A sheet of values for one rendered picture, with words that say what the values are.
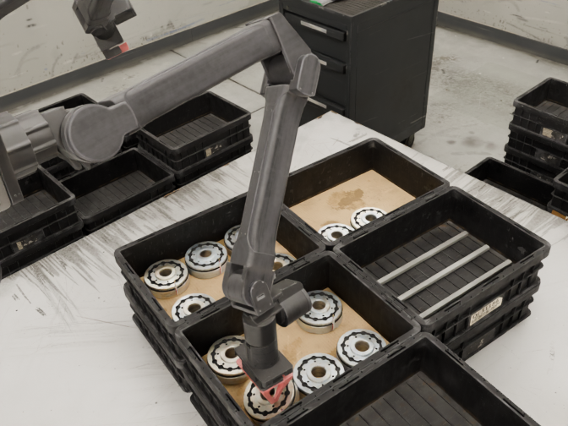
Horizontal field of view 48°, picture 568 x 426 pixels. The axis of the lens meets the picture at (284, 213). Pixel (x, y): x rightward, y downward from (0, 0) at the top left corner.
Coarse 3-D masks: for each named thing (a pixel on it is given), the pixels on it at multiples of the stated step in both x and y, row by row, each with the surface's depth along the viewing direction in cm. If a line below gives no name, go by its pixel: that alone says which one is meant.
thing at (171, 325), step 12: (228, 204) 159; (192, 216) 155; (288, 216) 154; (168, 228) 152; (300, 228) 152; (144, 240) 149; (312, 240) 146; (120, 252) 146; (312, 252) 143; (120, 264) 143; (288, 264) 140; (132, 276) 139; (144, 288) 136; (156, 300) 133; (216, 300) 133; (228, 300) 133; (156, 312) 131; (204, 312) 130; (168, 324) 128; (180, 324) 128
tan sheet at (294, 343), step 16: (352, 320) 140; (288, 336) 137; (304, 336) 137; (320, 336) 137; (336, 336) 136; (288, 352) 134; (304, 352) 133; (320, 352) 133; (224, 384) 128; (240, 384) 128; (240, 400) 125
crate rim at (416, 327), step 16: (320, 256) 142; (336, 256) 142; (288, 272) 138; (352, 272) 138; (368, 288) 134; (224, 304) 132; (192, 320) 128; (176, 336) 125; (400, 336) 123; (192, 352) 122; (384, 352) 120; (208, 368) 119; (352, 368) 118; (208, 384) 119; (336, 384) 115; (224, 400) 113; (304, 400) 112; (240, 416) 110; (288, 416) 110
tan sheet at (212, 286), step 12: (276, 252) 159; (288, 252) 158; (144, 276) 154; (192, 276) 153; (216, 276) 153; (192, 288) 150; (204, 288) 150; (216, 288) 149; (168, 300) 147; (168, 312) 144
